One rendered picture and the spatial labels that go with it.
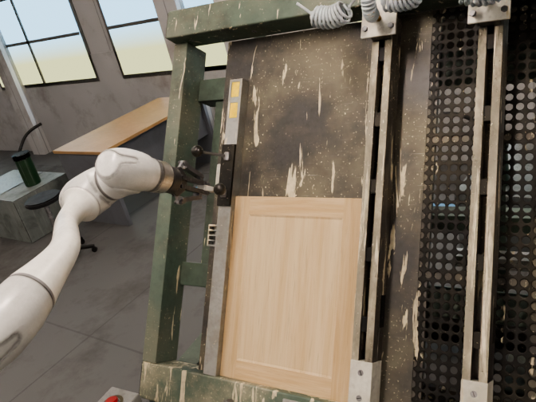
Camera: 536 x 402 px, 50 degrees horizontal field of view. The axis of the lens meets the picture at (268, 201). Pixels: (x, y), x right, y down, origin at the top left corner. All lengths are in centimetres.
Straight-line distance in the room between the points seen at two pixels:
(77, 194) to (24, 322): 51
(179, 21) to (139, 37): 461
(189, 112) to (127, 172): 67
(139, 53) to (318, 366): 545
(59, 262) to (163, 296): 83
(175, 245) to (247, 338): 42
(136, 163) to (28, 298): 49
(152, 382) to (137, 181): 80
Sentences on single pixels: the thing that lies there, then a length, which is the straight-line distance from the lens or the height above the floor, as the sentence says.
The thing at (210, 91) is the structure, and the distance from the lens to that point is 207.
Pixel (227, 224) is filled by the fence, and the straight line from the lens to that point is 183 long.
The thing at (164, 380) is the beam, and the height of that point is 87.
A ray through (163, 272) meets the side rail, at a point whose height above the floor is 115.
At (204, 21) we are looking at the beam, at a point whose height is 187.
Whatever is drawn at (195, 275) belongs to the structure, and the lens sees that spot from 199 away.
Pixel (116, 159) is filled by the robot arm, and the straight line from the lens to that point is 143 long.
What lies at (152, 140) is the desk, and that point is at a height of 59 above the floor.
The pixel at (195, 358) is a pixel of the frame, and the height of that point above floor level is 79.
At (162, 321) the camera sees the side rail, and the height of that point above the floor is 101.
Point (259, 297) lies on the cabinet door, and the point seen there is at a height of 110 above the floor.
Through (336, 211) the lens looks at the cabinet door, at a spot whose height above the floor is 132.
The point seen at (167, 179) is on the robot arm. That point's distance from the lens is 154.
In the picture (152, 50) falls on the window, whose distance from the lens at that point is 659.
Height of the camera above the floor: 207
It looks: 24 degrees down
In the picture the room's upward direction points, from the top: 15 degrees counter-clockwise
